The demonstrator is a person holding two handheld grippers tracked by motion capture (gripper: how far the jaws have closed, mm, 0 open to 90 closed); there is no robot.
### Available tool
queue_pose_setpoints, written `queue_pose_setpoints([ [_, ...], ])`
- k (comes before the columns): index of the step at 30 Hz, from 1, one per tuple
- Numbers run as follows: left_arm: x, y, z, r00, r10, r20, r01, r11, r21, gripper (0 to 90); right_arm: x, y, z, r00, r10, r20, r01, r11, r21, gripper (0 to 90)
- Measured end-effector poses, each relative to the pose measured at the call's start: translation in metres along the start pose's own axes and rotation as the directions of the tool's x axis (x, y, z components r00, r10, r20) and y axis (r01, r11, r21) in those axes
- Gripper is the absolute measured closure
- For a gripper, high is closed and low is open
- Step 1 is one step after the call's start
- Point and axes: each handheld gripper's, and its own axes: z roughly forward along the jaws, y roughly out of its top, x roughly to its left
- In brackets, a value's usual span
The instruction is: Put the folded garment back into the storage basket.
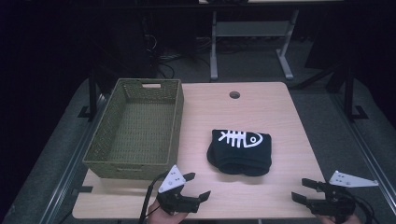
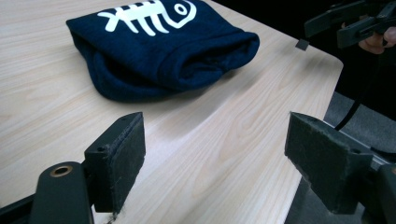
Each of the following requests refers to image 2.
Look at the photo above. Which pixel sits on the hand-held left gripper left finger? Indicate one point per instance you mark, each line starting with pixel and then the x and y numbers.
pixel 120 161

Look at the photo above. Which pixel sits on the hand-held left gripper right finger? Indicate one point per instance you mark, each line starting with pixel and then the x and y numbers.
pixel 327 161

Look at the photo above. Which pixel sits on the navy garment with fishbone print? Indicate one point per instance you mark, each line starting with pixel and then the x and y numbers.
pixel 162 53

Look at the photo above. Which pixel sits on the small grey square tag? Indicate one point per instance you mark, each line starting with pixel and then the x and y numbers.
pixel 302 44

